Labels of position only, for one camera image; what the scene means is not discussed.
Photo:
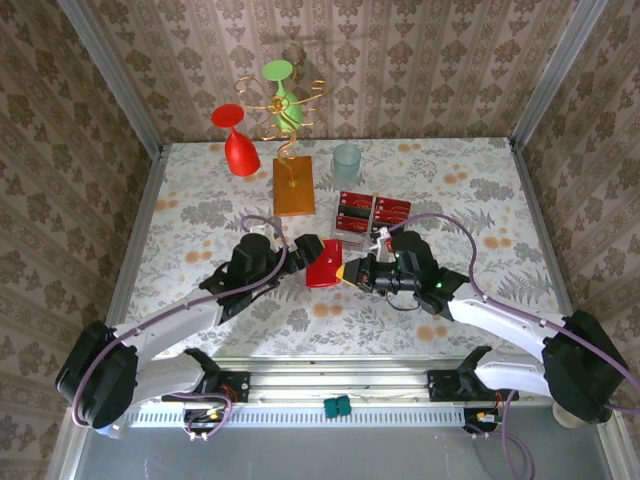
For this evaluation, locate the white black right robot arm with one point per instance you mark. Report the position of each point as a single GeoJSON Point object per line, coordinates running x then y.
{"type": "Point", "coordinates": [500, 320]}

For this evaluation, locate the teal connector block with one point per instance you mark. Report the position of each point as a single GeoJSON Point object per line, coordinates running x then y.
{"type": "Point", "coordinates": [337, 407]}

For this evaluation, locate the aluminium frame post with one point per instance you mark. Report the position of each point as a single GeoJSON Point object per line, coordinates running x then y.
{"type": "Point", "coordinates": [556, 75]}
{"type": "Point", "coordinates": [117, 85]}

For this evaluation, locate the clear plastic cup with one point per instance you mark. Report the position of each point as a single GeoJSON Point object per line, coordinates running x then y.
{"type": "Point", "coordinates": [346, 165]}

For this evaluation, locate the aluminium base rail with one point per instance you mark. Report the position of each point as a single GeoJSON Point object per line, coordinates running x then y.
{"type": "Point", "coordinates": [340, 380]}

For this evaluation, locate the aluminium table side rail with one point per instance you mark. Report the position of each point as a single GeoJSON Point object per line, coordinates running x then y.
{"type": "Point", "coordinates": [540, 225]}
{"type": "Point", "coordinates": [141, 210]}

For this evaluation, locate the red plastic goblet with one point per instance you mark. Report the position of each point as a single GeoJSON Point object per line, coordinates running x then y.
{"type": "Point", "coordinates": [242, 155]}

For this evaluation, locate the small blue white clip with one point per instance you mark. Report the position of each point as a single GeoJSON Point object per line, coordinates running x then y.
{"type": "Point", "coordinates": [116, 433]}

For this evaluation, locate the green plastic goblet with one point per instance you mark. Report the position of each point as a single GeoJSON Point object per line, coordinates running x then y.
{"type": "Point", "coordinates": [287, 107]}

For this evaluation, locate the red card holder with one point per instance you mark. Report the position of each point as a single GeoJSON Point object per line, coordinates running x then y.
{"type": "Point", "coordinates": [327, 270]}

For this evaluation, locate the grey metal base panel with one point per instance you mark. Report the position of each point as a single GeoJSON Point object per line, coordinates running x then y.
{"type": "Point", "coordinates": [325, 455]}

